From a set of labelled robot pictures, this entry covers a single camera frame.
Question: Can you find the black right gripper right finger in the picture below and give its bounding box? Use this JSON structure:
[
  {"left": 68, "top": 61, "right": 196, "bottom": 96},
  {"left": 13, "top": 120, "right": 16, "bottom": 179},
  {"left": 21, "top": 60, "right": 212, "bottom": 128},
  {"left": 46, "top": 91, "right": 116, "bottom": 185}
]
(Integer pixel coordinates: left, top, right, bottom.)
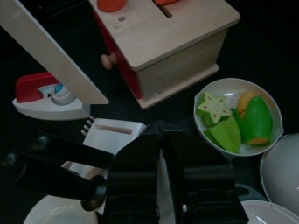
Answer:
[{"left": 159, "top": 121, "right": 250, "bottom": 224}]

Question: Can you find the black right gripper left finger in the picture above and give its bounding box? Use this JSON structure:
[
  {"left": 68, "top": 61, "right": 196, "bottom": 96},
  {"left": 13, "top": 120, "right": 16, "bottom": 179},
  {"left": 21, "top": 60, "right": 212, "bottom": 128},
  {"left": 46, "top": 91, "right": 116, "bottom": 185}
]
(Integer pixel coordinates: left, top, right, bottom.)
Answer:
[{"left": 102, "top": 121, "right": 163, "bottom": 224}]

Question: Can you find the green toy fruit wedge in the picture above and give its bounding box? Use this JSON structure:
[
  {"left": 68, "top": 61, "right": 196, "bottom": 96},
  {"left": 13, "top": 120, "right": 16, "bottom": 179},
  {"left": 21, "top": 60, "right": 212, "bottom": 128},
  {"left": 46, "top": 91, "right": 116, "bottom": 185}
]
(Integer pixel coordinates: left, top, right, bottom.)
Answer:
[{"left": 202, "top": 115, "right": 243, "bottom": 154}]

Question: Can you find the light grey pan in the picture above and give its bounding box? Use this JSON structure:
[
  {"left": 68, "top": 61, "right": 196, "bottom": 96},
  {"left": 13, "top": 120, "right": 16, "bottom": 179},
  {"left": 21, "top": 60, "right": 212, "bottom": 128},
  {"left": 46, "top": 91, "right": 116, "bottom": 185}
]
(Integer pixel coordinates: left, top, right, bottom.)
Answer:
[{"left": 234, "top": 132, "right": 299, "bottom": 217}]

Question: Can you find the white plate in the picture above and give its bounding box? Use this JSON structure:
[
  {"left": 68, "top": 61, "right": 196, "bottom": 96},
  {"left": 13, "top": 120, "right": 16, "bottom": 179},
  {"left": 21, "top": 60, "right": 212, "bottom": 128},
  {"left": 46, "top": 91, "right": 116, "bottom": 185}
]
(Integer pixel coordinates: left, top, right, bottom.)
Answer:
[
  {"left": 239, "top": 199, "right": 299, "bottom": 224},
  {"left": 23, "top": 194, "right": 100, "bottom": 224}
]

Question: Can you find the green toy star fruit slice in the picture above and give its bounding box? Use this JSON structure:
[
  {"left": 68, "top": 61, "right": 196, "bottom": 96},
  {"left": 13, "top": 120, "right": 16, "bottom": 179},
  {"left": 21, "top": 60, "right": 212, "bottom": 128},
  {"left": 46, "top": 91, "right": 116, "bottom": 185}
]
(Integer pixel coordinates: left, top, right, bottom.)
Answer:
[{"left": 195, "top": 91, "right": 234, "bottom": 128}]

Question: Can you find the green husk toy corn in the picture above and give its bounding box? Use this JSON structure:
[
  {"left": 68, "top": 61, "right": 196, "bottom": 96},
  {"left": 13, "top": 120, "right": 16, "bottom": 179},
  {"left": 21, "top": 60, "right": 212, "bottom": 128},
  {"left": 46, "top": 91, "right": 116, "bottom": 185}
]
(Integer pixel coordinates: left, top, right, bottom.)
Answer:
[{"left": 231, "top": 95, "right": 275, "bottom": 146}]

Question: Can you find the yellow toy food piece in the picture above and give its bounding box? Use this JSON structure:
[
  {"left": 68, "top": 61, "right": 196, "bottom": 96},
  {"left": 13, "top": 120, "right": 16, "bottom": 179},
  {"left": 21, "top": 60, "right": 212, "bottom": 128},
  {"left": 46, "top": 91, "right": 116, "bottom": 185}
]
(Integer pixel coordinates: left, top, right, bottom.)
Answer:
[{"left": 236, "top": 90, "right": 259, "bottom": 119}]

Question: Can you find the white oval bowl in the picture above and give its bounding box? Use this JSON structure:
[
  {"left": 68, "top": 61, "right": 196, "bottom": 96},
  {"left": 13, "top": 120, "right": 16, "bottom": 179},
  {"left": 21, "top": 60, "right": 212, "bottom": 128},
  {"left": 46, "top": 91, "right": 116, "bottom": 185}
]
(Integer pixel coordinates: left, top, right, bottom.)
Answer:
[{"left": 192, "top": 77, "right": 286, "bottom": 158}]

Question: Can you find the red and white toy iron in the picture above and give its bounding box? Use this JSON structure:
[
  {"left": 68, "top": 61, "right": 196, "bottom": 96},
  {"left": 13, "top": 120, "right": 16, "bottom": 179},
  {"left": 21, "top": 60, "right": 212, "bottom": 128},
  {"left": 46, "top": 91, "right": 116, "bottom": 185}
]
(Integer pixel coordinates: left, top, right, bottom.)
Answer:
[{"left": 11, "top": 72, "right": 92, "bottom": 122}]

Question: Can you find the wooden toy toaster red side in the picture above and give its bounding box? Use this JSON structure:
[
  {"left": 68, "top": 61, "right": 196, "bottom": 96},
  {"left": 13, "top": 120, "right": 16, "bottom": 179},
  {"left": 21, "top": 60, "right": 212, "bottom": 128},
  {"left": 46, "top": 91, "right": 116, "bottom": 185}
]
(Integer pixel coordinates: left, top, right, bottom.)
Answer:
[{"left": 88, "top": 0, "right": 242, "bottom": 110}]

